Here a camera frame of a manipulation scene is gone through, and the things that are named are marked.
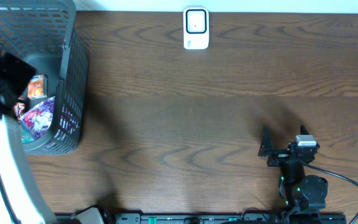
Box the small orange white box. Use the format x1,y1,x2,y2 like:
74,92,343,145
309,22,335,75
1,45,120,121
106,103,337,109
27,75,48,100

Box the purple snack packet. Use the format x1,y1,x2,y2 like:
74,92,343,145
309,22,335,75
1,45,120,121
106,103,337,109
20,96,55,140

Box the teal candy packet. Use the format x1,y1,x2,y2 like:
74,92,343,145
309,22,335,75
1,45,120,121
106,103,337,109
21,126,34,144

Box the red orange snack bar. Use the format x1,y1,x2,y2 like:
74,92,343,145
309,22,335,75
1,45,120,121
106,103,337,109
13,96,26,121

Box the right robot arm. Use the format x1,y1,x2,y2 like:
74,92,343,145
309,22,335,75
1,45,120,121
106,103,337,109
258,125,328,223

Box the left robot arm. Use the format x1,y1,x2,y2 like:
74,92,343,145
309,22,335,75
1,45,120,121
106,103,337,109
0,53,105,223

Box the white barcode scanner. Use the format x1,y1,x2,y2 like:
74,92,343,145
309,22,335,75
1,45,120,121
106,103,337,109
183,7,209,50

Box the grey plastic mesh basket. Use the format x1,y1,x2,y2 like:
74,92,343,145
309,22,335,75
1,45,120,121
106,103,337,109
0,0,88,155

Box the right black cable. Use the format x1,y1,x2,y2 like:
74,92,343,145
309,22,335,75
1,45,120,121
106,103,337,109
303,161,358,224

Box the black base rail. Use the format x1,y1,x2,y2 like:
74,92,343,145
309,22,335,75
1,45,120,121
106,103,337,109
101,212,347,224

